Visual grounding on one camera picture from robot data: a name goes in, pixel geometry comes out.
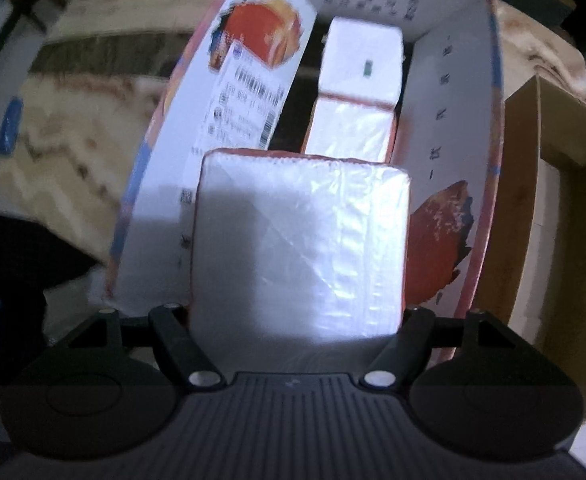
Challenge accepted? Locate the brown cardboard box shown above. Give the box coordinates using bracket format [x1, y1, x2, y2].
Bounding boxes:
[473, 76, 586, 411]

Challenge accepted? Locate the white apple cardboard box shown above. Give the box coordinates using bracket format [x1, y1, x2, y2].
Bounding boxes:
[103, 0, 507, 366]

